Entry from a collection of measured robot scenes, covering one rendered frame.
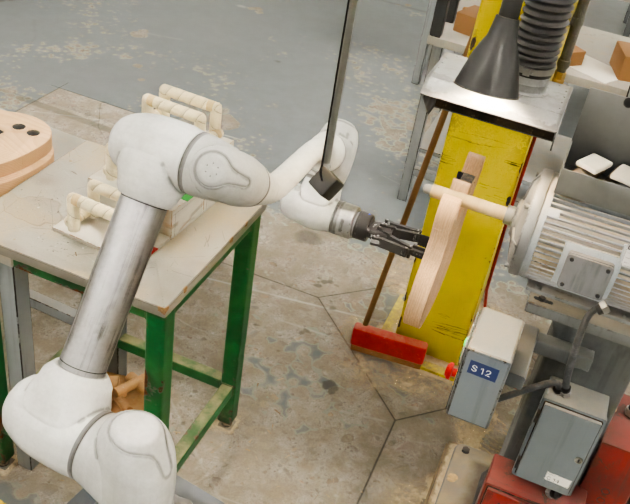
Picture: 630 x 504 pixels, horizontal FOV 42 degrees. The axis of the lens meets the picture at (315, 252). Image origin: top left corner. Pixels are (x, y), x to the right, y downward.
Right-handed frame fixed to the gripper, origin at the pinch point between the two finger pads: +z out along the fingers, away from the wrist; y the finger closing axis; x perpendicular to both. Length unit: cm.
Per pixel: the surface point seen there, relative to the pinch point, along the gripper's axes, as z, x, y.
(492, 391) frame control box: 25.5, -8.0, 39.6
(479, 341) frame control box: 19.5, 1.1, 37.6
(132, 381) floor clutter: -82, -85, -8
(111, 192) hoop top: -80, -5, 21
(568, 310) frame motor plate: 35.5, 4.6, 16.3
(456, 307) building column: 6, -62, -92
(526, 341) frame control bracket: 29.2, -4.3, 20.5
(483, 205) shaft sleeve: 9.8, 19.5, 9.6
